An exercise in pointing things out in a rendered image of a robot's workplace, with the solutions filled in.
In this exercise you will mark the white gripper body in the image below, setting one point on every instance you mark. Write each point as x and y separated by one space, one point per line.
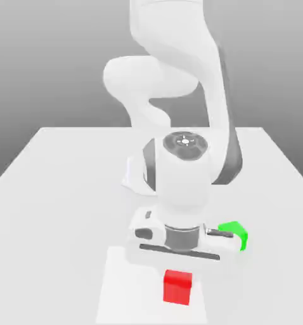
178 257

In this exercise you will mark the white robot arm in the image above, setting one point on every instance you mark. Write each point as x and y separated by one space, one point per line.
184 177

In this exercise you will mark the small red cube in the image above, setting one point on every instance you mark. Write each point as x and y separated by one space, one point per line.
177 288

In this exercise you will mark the small green cube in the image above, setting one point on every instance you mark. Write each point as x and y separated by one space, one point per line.
236 229

